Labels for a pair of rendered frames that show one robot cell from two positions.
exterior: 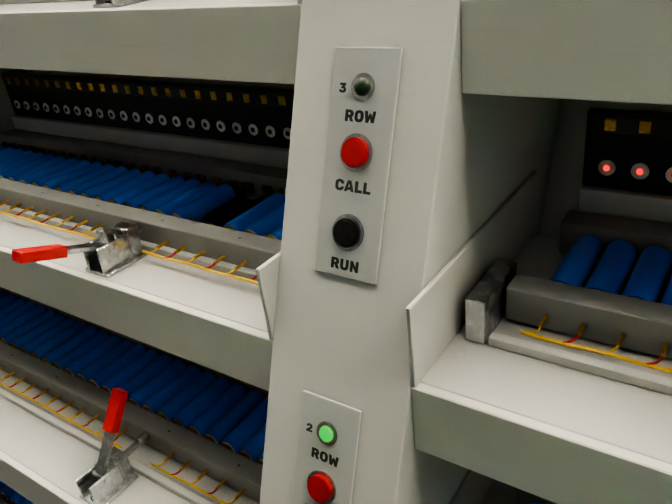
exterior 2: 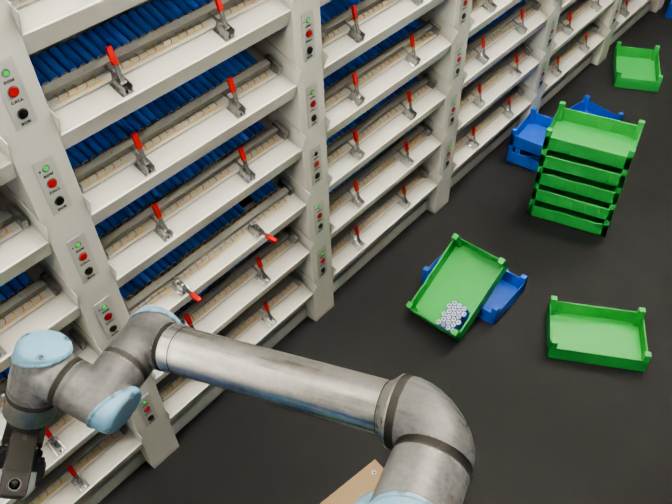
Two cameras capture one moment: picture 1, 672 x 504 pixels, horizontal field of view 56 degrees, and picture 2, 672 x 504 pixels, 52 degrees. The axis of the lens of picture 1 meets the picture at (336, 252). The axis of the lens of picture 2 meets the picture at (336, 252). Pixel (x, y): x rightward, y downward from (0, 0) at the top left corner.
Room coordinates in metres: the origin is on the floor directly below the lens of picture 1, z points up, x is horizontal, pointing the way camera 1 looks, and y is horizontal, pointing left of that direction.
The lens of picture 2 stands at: (0.04, 1.47, 1.85)
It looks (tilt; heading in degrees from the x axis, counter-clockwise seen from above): 46 degrees down; 280
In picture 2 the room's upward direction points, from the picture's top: 2 degrees counter-clockwise
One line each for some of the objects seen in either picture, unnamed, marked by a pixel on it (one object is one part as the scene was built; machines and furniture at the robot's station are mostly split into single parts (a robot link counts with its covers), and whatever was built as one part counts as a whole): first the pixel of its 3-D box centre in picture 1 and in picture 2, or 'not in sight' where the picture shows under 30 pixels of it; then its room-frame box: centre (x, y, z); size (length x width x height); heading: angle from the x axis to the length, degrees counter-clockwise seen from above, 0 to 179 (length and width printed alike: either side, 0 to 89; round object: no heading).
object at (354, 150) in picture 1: (357, 152); not in sight; (0.34, -0.01, 0.66); 0.02 x 0.01 x 0.02; 57
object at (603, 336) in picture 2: not in sight; (596, 332); (-0.55, 0.00, 0.04); 0.30 x 0.20 x 0.08; 176
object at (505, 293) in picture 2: not in sight; (473, 279); (-0.16, -0.19, 0.04); 0.30 x 0.20 x 0.08; 147
